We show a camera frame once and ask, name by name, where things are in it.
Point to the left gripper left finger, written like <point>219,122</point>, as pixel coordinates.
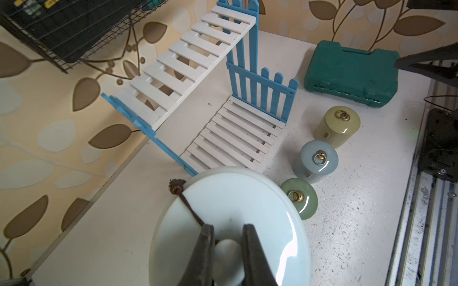
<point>199,271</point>

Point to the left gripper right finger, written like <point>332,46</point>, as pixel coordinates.
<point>255,264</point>

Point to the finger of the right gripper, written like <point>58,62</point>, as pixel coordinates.
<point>440,64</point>

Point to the white-blue ceramic jar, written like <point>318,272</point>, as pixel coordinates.
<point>229,198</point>

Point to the green tea canister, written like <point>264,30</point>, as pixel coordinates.
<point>302,195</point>

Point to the yellow-green tea canister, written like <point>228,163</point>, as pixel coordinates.
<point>338,125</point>

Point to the blue tea canister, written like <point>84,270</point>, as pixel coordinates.
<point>316,160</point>

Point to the blue white wooden shelf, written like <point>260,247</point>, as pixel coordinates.
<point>205,102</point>

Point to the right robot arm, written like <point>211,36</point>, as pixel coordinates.
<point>442,143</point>

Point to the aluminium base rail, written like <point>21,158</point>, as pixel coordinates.
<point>425,251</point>

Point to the black wire basket back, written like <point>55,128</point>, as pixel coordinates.
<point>125,25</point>

